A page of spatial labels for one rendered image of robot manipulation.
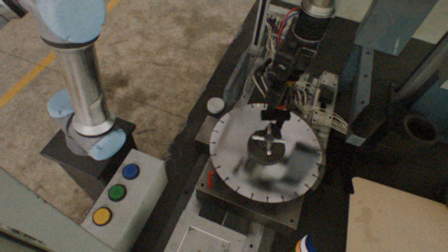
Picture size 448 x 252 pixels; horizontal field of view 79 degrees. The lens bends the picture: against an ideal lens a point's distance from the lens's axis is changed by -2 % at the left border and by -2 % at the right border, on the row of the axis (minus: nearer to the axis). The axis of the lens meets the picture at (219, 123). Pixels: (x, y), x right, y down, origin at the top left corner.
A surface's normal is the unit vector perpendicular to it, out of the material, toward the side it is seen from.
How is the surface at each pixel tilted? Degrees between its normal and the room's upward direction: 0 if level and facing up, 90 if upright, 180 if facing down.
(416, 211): 0
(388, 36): 90
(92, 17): 83
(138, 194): 0
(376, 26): 90
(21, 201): 90
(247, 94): 0
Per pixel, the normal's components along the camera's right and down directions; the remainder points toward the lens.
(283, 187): 0.06, -0.57
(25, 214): 0.93, 0.33
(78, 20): 0.78, 0.46
